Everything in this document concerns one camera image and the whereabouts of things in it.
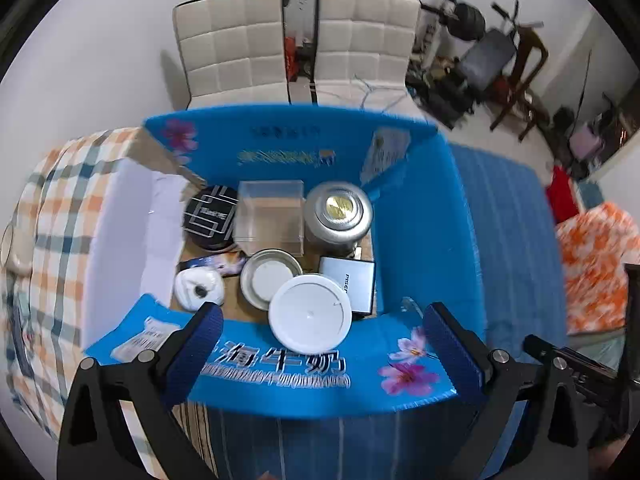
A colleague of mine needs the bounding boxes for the white earbuds case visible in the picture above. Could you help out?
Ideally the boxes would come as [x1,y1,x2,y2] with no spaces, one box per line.
[174,266,224,312]

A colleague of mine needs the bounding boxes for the galaxy print lighter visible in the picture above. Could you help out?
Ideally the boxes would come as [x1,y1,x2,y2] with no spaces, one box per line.
[179,250,248,278]

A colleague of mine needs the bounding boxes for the silver round lid tin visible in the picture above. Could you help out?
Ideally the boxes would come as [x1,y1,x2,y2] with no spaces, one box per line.
[240,248,303,311]

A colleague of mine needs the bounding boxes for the white round jar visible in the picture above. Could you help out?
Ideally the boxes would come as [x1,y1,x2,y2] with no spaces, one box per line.
[268,274,352,356]

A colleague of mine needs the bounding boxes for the grey metal flask box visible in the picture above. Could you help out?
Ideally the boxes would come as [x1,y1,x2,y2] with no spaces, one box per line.
[319,256,375,318]

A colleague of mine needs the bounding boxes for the black round patterned case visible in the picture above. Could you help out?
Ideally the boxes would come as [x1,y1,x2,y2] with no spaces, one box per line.
[182,185,238,254]

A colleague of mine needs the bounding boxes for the clear plastic cube box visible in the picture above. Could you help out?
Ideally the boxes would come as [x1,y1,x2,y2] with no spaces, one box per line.
[233,180,304,257]

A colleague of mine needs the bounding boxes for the silver round tin can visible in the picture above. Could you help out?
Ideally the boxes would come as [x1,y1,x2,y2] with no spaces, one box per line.
[303,181,373,256]

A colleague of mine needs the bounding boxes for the orange floral cushion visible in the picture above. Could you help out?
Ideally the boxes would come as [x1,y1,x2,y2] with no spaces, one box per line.
[555,202,639,335]

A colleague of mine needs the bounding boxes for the blue striped tablecloth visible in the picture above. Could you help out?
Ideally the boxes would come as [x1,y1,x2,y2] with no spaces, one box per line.
[194,142,572,480]

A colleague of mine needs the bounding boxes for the orange plaid tablecloth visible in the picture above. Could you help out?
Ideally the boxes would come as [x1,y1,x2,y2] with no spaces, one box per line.
[1,127,144,479]

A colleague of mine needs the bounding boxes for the blue cardboard milk box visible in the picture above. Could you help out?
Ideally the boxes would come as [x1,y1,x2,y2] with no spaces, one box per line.
[81,104,486,419]

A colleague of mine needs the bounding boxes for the red bag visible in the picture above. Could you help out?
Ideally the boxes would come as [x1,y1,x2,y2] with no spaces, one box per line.
[546,165,580,224]

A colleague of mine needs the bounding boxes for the white tape roll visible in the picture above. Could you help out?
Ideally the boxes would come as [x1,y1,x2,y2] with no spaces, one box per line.
[1,222,35,278]

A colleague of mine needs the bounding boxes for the pink small suitcase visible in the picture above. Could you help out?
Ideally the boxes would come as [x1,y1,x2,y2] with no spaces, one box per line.
[570,122,604,162]

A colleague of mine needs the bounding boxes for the barbell weight bench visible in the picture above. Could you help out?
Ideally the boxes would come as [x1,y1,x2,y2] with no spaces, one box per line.
[257,0,544,131]

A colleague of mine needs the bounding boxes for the left white padded chair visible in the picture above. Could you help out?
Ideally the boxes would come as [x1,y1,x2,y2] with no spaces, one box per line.
[172,0,291,110]

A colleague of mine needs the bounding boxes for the white padded chair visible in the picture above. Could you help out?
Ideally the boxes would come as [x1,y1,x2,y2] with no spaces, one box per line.
[172,0,291,110]
[310,0,424,120]

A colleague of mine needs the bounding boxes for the brown wooden chair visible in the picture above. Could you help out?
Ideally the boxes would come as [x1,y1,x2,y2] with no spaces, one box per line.
[490,24,549,142]

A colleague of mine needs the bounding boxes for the right white padded chair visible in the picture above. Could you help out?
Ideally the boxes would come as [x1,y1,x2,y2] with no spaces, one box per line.
[310,0,424,120]

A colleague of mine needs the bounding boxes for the wire clothes hanger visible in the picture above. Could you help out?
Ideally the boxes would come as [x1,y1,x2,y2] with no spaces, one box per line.
[319,74,417,114]

